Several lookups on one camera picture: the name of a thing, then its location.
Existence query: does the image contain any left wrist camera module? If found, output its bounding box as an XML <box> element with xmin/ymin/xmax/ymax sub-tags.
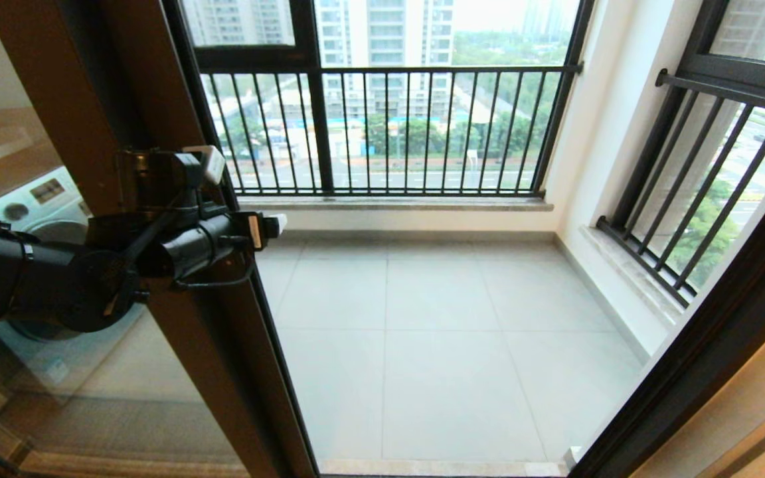
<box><xmin>248</xmin><ymin>212</ymin><xmax>287</xmax><ymax>251</ymax></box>

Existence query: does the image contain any sliding glass door brown frame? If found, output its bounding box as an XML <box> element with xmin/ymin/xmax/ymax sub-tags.
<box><xmin>57</xmin><ymin>0</ymin><xmax>320</xmax><ymax>478</ymax></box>

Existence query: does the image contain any grey stone window sill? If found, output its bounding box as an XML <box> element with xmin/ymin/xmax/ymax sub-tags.
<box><xmin>236</xmin><ymin>197</ymin><xmax>554</xmax><ymax>213</ymax></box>
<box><xmin>578</xmin><ymin>226</ymin><xmax>682</xmax><ymax>326</ymax></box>

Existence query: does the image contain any dark window frame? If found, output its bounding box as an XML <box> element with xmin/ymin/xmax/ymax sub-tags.
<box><xmin>170</xmin><ymin>0</ymin><xmax>594</xmax><ymax>200</ymax></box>
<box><xmin>612</xmin><ymin>0</ymin><xmax>765</xmax><ymax>230</ymax></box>

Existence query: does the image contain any black window guard railing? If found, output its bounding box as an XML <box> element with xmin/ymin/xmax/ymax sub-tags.
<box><xmin>595</xmin><ymin>66</ymin><xmax>765</xmax><ymax>307</ymax></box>
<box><xmin>200</xmin><ymin>63</ymin><xmax>582</xmax><ymax>200</ymax></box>

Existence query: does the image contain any dark brown door jamb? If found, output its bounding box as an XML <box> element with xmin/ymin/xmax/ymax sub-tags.
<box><xmin>568</xmin><ymin>146</ymin><xmax>765</xmax><ymax>478</ymax></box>

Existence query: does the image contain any white front-load washing machine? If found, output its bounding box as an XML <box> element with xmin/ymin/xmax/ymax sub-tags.
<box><xmin>0</xmin><ymin>166</ymin><xmax>144</xmax><ymax>399</ymax></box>

